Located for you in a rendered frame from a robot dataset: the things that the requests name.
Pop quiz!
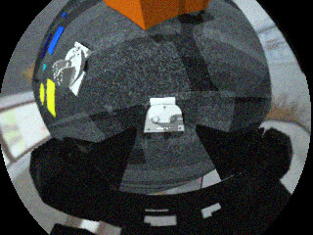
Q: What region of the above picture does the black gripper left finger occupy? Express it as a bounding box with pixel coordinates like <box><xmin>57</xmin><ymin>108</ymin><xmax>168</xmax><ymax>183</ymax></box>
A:
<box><xmin>63</xmin><ymin>126</ymin><xmax>137</xmax><ymax>189</ymax></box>

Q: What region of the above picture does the yellow rectangular block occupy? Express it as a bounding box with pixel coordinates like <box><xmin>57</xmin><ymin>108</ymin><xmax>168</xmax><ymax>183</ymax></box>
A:
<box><xmin>47</xmin><ymin>78</ymin><xmax>56</xmax><ymax>117</ymax></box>

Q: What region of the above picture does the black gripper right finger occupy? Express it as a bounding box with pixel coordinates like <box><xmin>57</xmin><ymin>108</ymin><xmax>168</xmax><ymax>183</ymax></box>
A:
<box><xmin>195</xmin><ymin>124</ymin><xmax>263</xmax><ymax>180</ymax></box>

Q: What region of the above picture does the blue rectangular plate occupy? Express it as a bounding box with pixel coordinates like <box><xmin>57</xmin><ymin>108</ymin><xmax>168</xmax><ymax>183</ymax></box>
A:
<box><xmin>48</xmin><ymin>26</ymin><xmax>64</xmax><ymax>55</ymax></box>

